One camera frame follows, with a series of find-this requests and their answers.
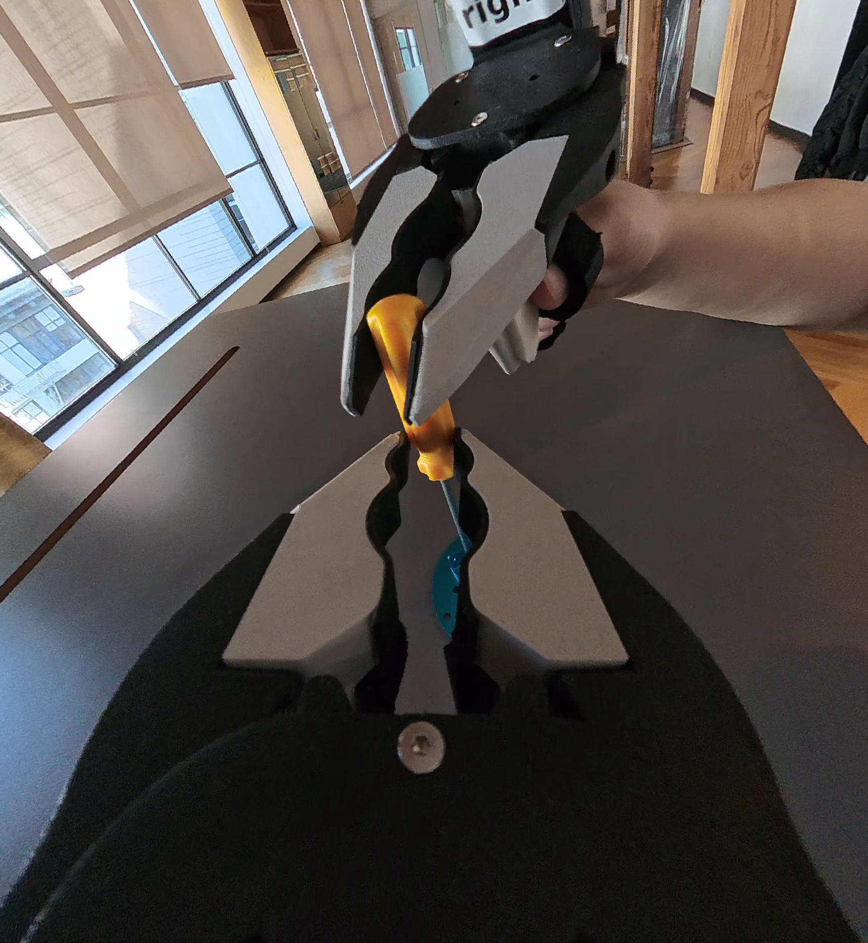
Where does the wooden pillar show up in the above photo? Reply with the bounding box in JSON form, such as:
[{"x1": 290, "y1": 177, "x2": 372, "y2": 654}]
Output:
[
  {"x1": 700, "y1": 0, "x2": 797, "y2": 195},
  {"x1": 625, "y1": 0, "x2": 663, "y2": 185}
]

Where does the yellow screwdriver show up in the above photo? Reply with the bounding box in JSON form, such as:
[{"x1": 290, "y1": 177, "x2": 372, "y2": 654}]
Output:
[{"x1": 365, "y1": 294, "x2": 473, "y2": 556}]

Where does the light wooden column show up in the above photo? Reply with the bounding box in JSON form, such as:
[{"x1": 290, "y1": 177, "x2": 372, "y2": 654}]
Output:
[{"x1": 212, "y1": 0, "x2": 353, "y2": 248}]

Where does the large glass window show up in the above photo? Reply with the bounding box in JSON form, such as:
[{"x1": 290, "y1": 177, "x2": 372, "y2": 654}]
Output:
[{"x1": 0, "y1": 78, "x2": 298, "y2": 436}]

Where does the blue disc with square bracket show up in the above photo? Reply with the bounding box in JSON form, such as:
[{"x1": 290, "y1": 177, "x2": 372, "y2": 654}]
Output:
[{"x1": 431, "y1": 536, "x2": 476, "y2": 636}]

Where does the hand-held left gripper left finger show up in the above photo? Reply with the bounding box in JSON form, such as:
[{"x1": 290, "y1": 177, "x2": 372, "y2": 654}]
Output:
[{"x1": 222, "y1": 433, "x2": 405, "y2": 690}]

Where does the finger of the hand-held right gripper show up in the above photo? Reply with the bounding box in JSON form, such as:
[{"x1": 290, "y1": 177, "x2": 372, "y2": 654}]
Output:
[
  {"x1": 403, "y1": 134, "x2": 572, "y2": 428},
  {"x1": 339, "y1": 165, "x2": 442, "y2": 420}
]

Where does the person's right hand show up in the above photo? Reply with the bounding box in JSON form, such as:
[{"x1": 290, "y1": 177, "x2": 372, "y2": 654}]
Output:
[{"x1": 531, "y1": 181, "x2": 672, "y2": 344}]

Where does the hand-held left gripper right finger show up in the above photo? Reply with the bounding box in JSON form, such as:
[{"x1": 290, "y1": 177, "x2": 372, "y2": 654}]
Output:
[{"x1": 458, "y1": 428, "x2": 629, "y2": 685}]

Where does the beige roller blind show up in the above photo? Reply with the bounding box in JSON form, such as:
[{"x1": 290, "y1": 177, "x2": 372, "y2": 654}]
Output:
[{"x1": 0, "y1": 0, "x2": 236, "y2": 274}]

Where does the grey desk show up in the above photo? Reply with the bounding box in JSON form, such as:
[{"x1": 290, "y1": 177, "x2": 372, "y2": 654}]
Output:
[{"x1": 0, "y1": 284, "x2": 868, "y2": 943}]

